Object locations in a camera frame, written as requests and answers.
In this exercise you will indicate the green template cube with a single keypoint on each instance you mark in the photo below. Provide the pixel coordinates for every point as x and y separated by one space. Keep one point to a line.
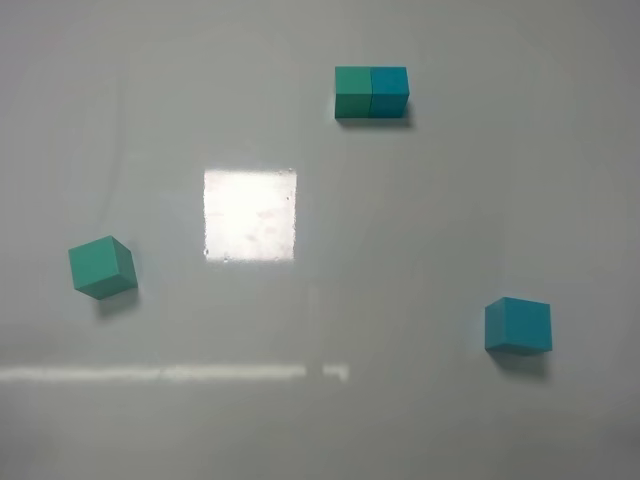
353 92

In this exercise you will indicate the blue template cube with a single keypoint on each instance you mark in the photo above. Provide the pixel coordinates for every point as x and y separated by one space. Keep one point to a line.
390 91

